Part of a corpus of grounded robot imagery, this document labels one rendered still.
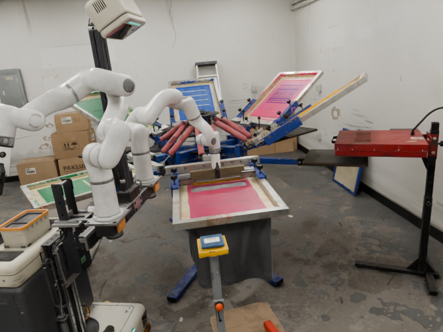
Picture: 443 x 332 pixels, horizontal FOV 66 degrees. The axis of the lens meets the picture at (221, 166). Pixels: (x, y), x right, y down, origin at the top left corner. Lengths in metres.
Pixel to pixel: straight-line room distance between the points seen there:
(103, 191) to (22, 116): 0.41
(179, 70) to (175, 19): 0.84
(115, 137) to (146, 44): 4.98
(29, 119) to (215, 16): 5.28
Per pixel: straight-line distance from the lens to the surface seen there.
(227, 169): 2.23
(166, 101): 1.88
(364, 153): 2.54
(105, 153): 1.35
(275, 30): 6.53
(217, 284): 1.64
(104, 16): 1.51
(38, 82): 6.65
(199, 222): 1.69
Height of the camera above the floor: 1.71
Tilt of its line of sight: 17 degrees down
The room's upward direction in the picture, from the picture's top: 5 degrees counter-clockwise
